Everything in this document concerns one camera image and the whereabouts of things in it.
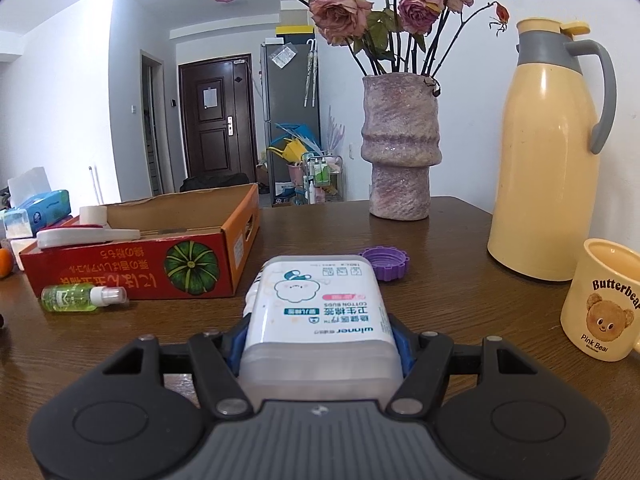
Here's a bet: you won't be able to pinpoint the cream bear mug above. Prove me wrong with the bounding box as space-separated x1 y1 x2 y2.
560 238 640 363

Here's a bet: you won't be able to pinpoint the grey refrigerator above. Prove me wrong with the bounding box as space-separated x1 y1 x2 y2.
260 39 321 196

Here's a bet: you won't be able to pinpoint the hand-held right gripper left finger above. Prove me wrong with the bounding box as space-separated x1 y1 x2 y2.
102 316 251 418

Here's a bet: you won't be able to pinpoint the white cotton buds box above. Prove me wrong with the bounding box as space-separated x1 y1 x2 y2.
239 255 405 401

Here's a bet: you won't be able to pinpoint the hanging umbrellas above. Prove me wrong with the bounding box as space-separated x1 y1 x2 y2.
302 37 321 108

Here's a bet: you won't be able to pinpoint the dried roses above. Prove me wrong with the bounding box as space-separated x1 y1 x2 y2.
207 0 511 78

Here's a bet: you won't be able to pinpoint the pink stone vase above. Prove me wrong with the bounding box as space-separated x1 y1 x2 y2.
360 74 443 221

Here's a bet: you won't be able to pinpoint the green spray bottle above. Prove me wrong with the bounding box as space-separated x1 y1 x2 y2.
41 282 128 314

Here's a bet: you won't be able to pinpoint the dark wooden door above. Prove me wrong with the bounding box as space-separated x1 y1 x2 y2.
177 54 258 183

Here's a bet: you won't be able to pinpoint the red and white lint brush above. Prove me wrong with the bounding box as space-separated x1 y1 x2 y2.
36 226 142 250

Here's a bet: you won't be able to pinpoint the yellow watering can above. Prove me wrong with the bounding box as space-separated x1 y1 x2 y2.
267 140 306 166

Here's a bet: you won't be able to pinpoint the yellow and black box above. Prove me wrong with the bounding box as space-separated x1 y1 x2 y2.
276 24 313 44

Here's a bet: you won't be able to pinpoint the metal rack cart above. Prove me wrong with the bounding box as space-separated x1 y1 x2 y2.
302 155 346 206

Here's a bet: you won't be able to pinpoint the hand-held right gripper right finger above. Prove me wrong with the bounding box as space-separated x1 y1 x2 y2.
390 314 540 416

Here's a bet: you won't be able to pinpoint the black bag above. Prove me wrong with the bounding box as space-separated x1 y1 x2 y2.
180 172 250 192

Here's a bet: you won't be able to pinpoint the yellow thermos jug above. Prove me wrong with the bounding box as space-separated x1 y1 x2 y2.
487 16 618 282

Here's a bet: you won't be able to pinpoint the red cardboard box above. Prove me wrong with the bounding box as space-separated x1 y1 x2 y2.
19 182 261 301

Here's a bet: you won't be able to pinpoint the purple ridged cap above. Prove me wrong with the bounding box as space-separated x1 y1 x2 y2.
361 245 412 282

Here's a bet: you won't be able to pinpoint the blue tissue pack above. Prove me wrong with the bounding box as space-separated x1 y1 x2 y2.
0 190 71 238

